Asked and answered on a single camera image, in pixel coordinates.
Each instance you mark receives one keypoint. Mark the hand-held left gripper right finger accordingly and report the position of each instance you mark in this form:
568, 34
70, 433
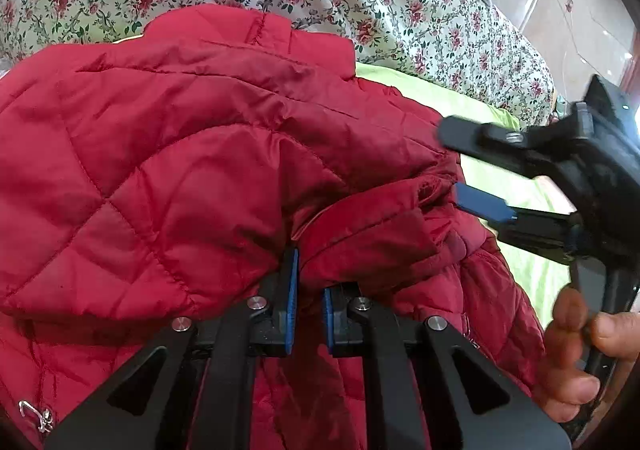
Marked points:
329, 325

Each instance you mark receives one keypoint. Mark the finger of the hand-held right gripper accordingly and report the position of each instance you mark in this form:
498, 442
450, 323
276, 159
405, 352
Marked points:
470, 134
482, 202

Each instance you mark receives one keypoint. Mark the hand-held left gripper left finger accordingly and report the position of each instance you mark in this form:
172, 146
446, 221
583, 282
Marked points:
290, 302

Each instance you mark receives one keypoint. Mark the red quilted jacket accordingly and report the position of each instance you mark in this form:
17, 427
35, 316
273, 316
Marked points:
175, 154

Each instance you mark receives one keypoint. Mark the person's right hand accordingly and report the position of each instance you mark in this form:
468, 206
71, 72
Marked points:
565, 360

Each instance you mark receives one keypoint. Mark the lime green sheet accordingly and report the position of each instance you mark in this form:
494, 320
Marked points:
425, 89

